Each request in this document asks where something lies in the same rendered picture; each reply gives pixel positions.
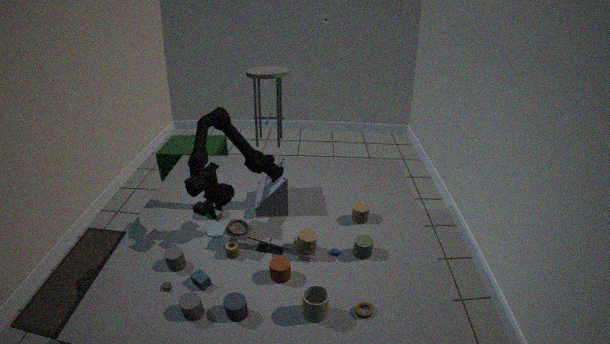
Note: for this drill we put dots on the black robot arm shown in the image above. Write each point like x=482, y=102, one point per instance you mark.
x=255, y=160

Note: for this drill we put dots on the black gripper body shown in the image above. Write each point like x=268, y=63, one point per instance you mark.
x=204, y=208

